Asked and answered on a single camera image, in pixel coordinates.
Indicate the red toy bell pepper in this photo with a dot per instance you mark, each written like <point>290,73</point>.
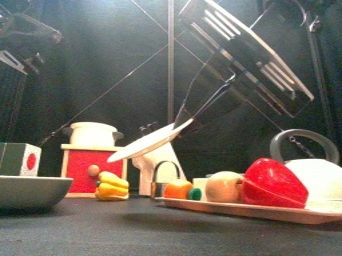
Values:
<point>272,183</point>

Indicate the small white cube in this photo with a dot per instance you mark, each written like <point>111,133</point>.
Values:
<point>201,185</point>

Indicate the yellow toy bell pepper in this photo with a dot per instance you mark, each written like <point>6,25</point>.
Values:
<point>111,188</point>

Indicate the grey bowl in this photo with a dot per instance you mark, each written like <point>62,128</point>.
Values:
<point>29,191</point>

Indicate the orange toy fruit green cap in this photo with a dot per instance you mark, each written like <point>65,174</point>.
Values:
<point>177,190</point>

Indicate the wooden tray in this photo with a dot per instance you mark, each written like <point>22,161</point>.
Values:
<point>249,210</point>

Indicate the grey vertical frame pole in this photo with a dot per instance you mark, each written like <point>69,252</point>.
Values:
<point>170,66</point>

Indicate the white toy pot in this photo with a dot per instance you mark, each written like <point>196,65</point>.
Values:
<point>93,133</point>

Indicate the white toy pitcher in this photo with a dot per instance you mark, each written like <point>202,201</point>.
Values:
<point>168,155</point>

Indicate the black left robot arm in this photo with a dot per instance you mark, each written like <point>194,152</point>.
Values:
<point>25,31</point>

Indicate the green white box red dot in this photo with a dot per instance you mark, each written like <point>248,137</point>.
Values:
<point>15,160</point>

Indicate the small white plate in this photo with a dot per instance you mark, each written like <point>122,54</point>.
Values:
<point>149,141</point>

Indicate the red wooden drawer box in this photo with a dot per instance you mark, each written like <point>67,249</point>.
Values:
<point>81,168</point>

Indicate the beige toy onion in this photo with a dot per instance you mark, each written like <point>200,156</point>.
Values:
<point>222,186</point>

